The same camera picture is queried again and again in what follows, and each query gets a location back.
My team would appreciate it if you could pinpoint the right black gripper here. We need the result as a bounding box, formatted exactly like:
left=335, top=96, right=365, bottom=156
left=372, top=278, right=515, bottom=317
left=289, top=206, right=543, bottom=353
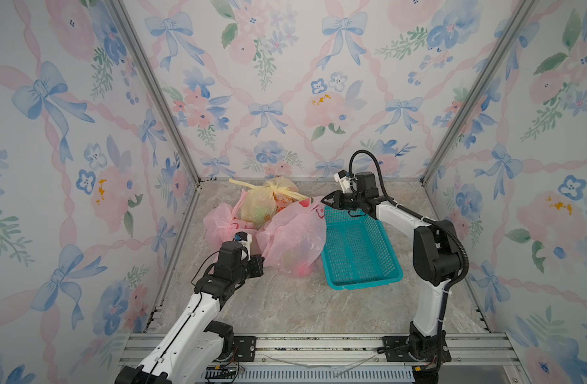
left=322, top=190, right=366, bottom=210

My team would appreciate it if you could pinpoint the pink printed plastic bag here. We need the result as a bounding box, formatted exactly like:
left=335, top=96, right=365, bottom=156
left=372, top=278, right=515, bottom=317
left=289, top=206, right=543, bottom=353
left=257, top=197, right=326, bottom=278

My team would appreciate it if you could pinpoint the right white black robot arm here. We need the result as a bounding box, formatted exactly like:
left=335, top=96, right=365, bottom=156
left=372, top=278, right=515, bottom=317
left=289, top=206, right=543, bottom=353
left=322, top=170, right=470, bottom=371

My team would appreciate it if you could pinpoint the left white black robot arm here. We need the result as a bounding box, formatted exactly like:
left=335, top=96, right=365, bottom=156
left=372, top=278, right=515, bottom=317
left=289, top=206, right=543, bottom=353
left=115, top=232, right=264, bottom=383

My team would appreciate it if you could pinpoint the middle pink plastic bag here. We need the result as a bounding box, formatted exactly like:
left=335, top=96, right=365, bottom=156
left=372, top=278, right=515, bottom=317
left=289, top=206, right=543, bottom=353
left=203, top=191, right=258, bottom=252

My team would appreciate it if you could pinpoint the yellow knotted plastic bag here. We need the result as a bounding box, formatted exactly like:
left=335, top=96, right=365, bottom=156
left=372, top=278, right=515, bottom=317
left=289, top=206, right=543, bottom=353
left=229, top=176, right=307, bottom=229

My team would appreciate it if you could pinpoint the teal plastic mesh basket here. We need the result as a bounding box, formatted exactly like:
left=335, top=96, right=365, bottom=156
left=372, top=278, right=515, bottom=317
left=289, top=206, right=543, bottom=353
left=322, top=206, right=403, bottom=291

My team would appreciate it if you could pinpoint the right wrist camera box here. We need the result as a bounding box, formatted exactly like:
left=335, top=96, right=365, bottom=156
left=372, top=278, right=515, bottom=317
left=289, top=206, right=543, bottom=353
left=334, top=170, right=355, bottom=194

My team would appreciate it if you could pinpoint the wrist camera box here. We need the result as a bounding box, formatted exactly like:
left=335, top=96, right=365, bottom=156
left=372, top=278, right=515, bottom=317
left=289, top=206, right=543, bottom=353
left=234, top=231, right=253, bottom=260
left=334, top=170, right=355, bottom=194

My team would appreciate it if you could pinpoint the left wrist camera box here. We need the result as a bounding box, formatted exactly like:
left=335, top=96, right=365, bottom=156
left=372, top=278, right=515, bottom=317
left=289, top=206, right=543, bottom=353
left=234, top=231, right=253, bottom=260

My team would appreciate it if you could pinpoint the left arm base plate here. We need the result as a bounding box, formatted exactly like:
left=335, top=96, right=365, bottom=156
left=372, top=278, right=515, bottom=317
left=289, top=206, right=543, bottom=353
left=217, top=336, right=258, bottom=363

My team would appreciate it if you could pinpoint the black corrugated right cable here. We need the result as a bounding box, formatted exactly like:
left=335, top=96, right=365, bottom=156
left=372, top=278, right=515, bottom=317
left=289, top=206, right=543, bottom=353
left=347, top=149, right=470, bottom=337

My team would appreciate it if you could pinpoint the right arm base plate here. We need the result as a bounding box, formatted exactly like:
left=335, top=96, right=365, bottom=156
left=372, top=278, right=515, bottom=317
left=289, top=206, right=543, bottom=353
left=377, top=334, right=452, bottom=364

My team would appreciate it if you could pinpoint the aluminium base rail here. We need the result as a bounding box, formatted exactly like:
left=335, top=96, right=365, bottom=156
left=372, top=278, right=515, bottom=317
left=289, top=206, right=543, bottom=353
left=117, top=334, right=532, bottom=383

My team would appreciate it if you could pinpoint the left aluminium corner post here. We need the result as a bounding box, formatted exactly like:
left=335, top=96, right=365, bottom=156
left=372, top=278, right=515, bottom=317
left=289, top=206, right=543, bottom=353
left=105, top=0, right=201, bottom=188

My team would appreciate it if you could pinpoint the aluminium corner post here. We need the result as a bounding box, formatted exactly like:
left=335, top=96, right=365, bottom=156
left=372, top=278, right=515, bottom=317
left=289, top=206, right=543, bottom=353
left=420, top=0, right=537, bottom=187
left=105, top=0, right=201, bottom=188

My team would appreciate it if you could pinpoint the right aluminium corner post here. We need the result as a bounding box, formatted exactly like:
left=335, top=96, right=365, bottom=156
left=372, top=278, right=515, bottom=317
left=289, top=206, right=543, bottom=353
left=420, top=0, right=537, bottom=187

